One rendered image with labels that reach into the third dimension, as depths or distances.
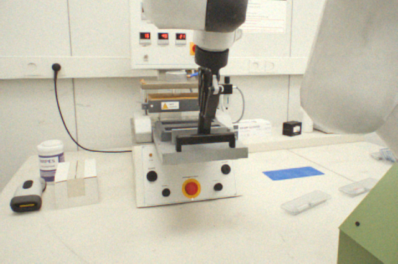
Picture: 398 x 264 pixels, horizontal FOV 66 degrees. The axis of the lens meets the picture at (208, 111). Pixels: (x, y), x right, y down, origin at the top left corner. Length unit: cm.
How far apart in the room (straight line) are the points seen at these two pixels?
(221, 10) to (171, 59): 79
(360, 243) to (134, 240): 51
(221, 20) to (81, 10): 116
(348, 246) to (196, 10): 54
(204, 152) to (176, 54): 63
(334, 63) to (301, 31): 164
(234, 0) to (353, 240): 50
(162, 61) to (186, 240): 74
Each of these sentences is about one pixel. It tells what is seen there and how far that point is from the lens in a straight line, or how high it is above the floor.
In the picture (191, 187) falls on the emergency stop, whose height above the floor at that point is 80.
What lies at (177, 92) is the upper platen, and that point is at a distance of 117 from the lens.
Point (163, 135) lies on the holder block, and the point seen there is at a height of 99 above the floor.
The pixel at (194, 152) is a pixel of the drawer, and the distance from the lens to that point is 76.
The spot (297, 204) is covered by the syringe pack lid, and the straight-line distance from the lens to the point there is 98.
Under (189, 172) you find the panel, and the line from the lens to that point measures 100.
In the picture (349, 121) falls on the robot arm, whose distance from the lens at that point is 35.
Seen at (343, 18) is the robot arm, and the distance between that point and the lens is 35.
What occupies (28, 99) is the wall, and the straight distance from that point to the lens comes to 165.
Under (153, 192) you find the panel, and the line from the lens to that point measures 99.
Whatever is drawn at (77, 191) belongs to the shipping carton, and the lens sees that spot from 103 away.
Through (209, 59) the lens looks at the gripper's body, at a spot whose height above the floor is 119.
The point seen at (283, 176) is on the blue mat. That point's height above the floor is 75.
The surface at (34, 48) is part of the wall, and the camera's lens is 164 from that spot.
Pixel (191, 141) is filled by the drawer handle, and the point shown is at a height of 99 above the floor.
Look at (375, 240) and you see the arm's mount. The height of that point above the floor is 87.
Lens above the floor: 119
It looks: 9 degrees down
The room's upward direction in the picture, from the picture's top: straight up
